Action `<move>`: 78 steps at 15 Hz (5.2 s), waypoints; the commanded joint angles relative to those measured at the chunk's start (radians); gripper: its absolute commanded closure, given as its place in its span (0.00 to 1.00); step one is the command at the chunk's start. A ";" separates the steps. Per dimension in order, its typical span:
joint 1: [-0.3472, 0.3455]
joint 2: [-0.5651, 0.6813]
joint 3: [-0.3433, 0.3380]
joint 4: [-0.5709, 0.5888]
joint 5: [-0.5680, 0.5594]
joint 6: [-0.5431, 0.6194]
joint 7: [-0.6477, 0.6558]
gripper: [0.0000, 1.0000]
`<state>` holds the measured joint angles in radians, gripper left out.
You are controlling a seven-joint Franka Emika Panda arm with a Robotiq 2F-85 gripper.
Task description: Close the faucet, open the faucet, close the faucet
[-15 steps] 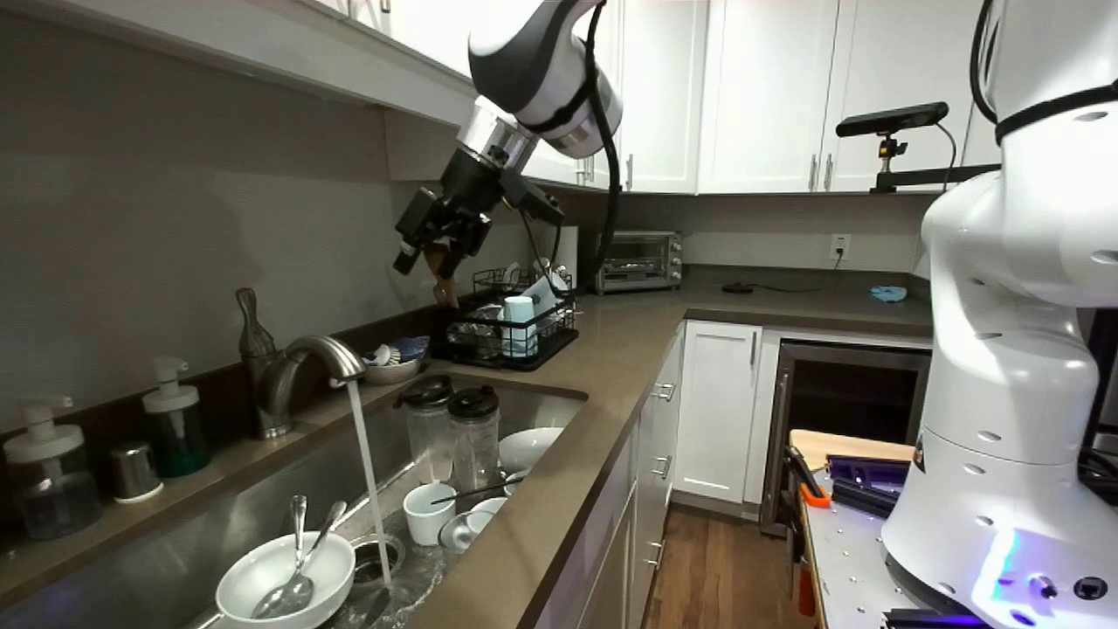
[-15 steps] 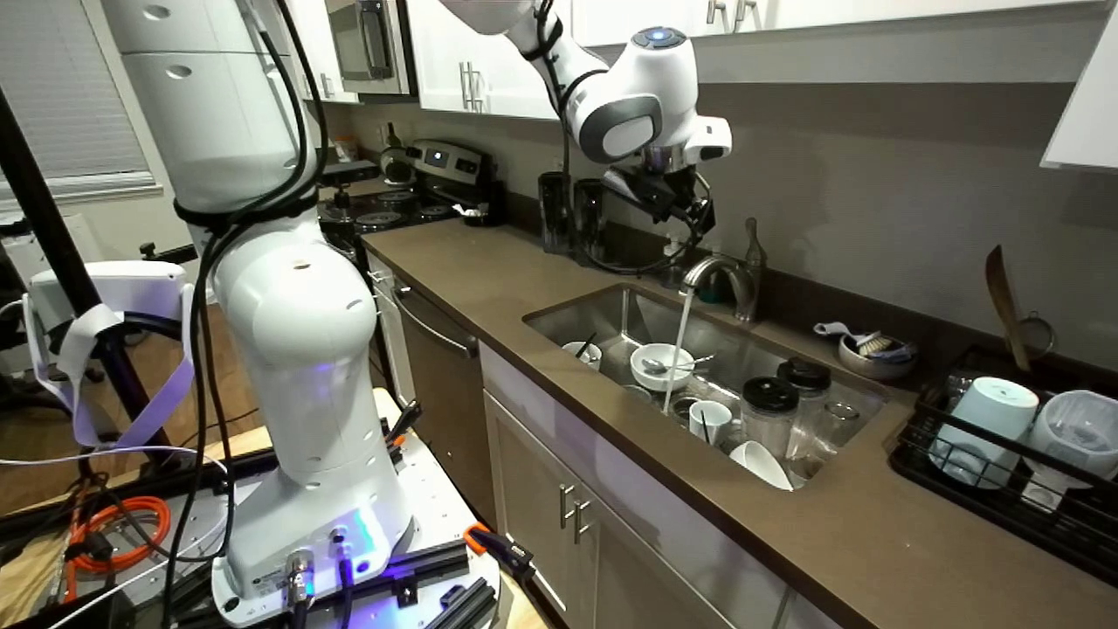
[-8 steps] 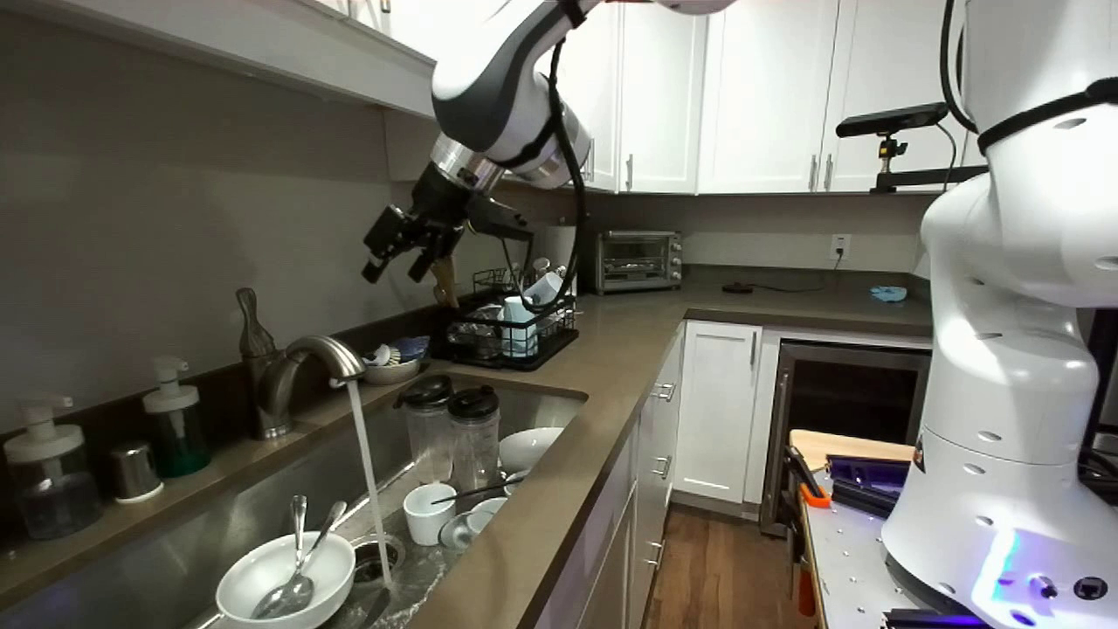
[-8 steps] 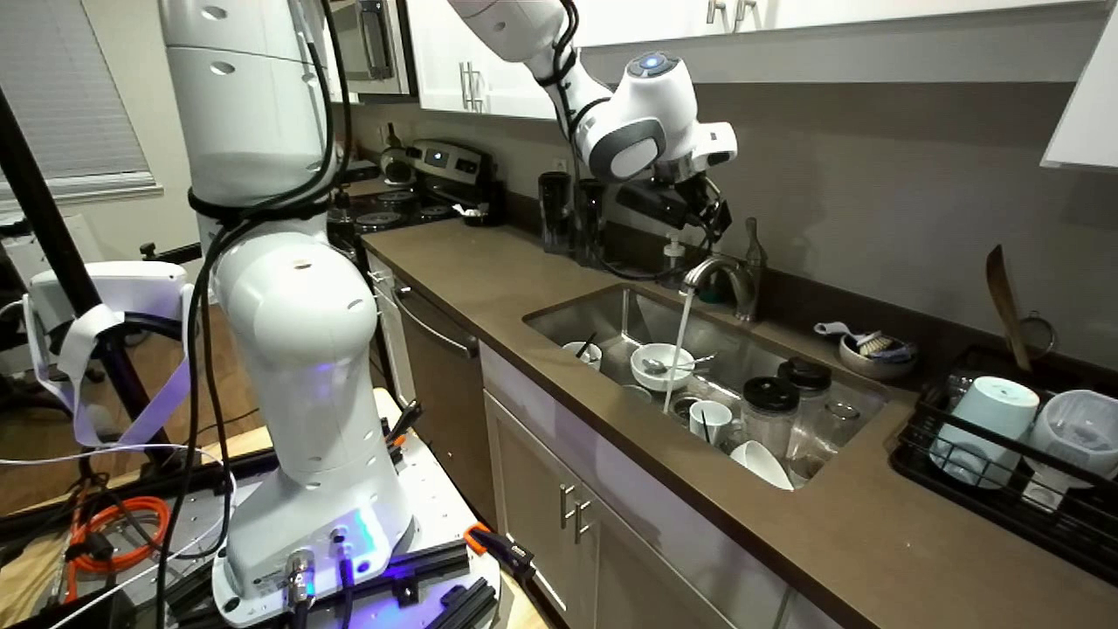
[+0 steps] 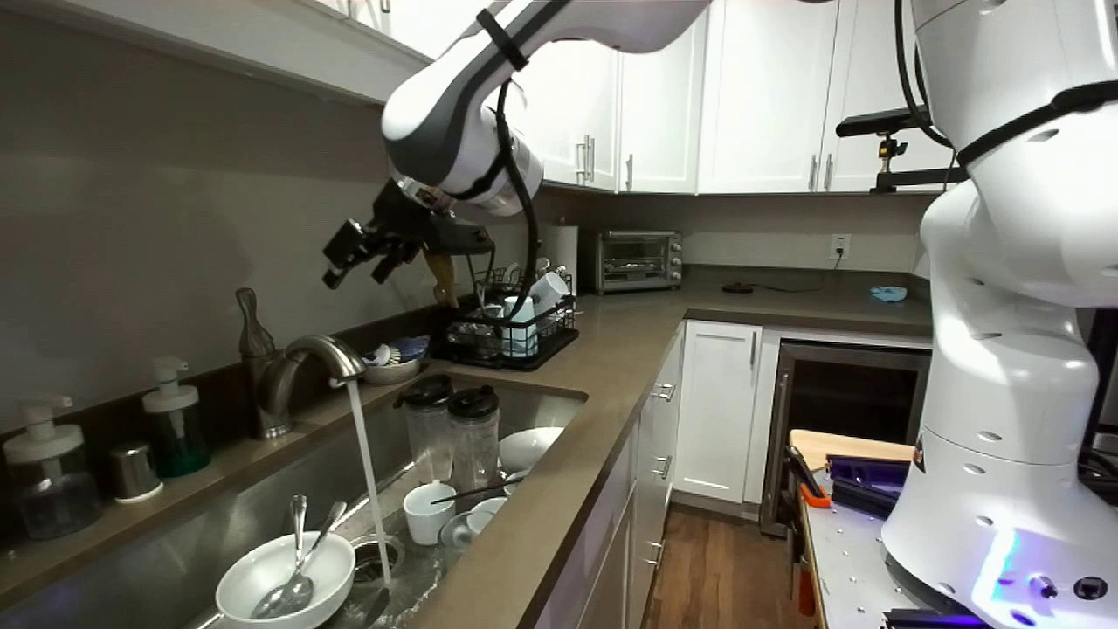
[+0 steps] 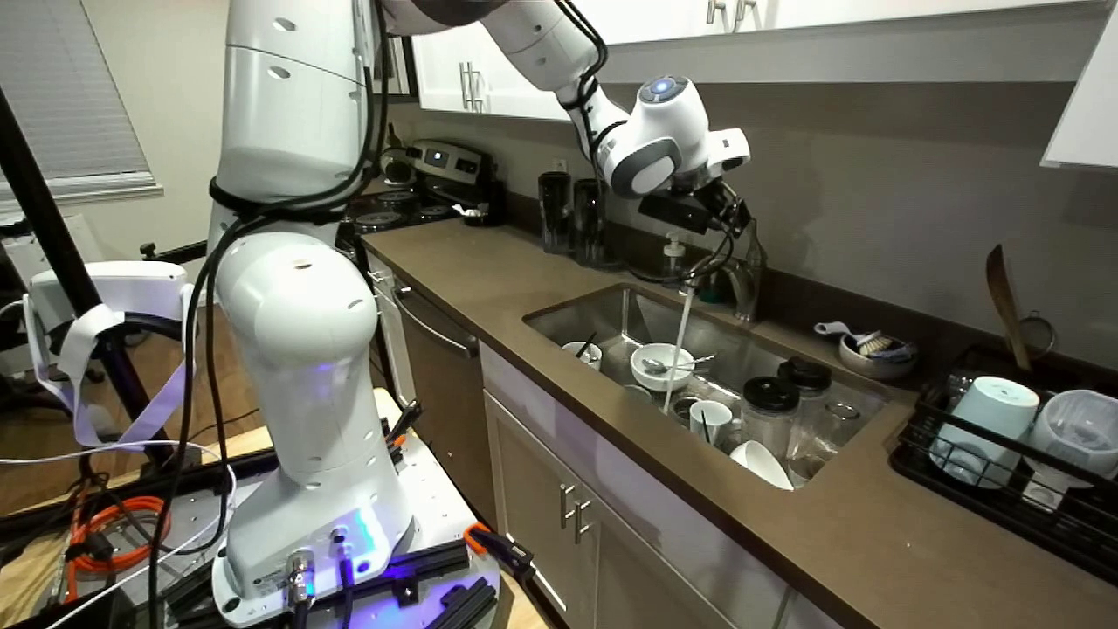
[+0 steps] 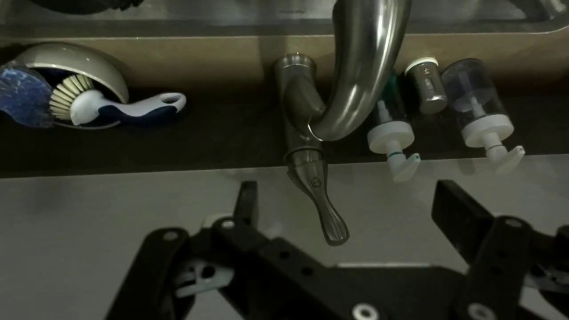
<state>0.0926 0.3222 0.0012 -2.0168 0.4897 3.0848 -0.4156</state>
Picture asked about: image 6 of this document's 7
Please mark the stainless steel sink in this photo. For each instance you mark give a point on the stainless steel sink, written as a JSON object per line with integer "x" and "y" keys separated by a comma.
{"x": 607, "y": 314}

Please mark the black clamp bar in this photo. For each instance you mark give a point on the black clamp bar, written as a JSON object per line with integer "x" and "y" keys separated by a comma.
{"x": 438, "y": 562}

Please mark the orange black hand tool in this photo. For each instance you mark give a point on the orange black hand tool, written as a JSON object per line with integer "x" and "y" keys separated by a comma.
{"x": 482, "y": 538}

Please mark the black stove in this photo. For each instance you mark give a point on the black stove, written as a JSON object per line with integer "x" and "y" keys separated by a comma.
{"x": 448, "y": 160}

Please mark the black dish rack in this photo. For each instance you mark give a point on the black dish rack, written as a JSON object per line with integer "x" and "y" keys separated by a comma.
{"x": 932, "y": 477}

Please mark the white brush holder bowl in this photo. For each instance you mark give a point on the white brush holder bowl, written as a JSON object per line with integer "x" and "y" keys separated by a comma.
{"x": 883, "y": 363}

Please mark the clear glass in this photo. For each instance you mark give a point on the clear glass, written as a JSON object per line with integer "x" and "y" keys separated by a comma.
{"x": 839, "y": 420}

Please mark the teal cup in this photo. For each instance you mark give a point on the teal cup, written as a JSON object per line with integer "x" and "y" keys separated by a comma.
{"x": 991, "y": 413}

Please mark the robot mounting table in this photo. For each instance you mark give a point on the robot mounting table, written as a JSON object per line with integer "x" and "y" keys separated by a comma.
{"x": 448, "y": 489}

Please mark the blue white dish brush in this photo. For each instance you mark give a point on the blue white dish brush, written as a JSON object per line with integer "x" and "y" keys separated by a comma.
{"x": 843, "y": 332}

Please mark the long white upper cabinet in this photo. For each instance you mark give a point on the long white upper cabinet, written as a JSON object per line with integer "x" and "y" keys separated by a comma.
{"x": 876, "y": 46}

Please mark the blender cup black lid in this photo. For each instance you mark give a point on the blender cup black lid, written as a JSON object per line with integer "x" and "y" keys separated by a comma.
{"x": 805, "y": 376}

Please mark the small white cup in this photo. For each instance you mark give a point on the small white cup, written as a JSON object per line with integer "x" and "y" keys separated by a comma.
{"x": 581, "y": 353}

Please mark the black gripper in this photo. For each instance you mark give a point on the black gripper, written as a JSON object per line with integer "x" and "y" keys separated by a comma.
{"x": 683, "y": 206}

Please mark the white plastic container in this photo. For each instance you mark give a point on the white plastic container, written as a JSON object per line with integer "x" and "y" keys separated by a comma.
{"x": 1078, "y": 432}

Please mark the white mug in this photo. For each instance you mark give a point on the white mug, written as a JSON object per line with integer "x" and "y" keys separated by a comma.
{"x": 709, "y": 420}

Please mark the large metal spoon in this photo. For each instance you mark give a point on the large metal spoon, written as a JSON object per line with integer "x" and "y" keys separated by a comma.
{"x": 664, "y": 363}

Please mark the chrome kitchen faucet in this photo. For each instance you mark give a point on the chrome kitchen faucet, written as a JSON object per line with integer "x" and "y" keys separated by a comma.
{"x": 740, "y": 293}

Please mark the dark metal ladle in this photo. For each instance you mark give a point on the dark metal ladle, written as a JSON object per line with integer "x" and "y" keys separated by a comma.
{"x": 1037, "y": 336}

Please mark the brown dishwasher panel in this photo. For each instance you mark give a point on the brown dishwasher panel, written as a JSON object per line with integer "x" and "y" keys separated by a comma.
{"x": 448, "y": 397}

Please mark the white plate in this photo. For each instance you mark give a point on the white plate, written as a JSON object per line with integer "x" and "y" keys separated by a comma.
{"x": 759, "y": 461}

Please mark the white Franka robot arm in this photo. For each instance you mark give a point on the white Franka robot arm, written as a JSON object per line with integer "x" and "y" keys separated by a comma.
{"x": 301, "y": 325}

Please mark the window blind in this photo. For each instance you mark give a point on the window blind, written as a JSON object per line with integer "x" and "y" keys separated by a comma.
{"x": 57, "y": 81}

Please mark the grey sink base cabinet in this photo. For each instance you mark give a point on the grey sink base cabinet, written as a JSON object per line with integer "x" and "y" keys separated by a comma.
{"x": 652, "y": 546}

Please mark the glass jar in sink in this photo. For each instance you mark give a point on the glass jar in sink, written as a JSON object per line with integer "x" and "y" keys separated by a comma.
{"x": 770, "y": 391}

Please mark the wooden spatula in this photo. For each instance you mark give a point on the wooden spatula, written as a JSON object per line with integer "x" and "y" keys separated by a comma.
{"x": 1006, "y": 301}

